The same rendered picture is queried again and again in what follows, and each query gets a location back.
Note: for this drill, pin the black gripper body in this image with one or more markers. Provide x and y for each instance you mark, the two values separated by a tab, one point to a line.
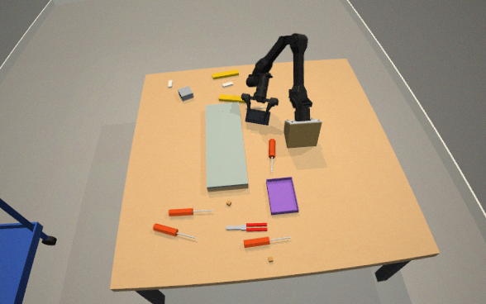
261	92

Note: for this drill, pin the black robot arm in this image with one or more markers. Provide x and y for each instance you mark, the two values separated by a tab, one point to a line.
298	94

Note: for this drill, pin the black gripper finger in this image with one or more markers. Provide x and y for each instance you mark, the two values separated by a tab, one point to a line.
268	108
248	102

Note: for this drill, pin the purple open-top tray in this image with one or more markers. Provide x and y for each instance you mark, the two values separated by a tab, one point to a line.
282	198

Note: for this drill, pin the yellow flat bar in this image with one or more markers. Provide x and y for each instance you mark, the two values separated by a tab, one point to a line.
230	98
225	74

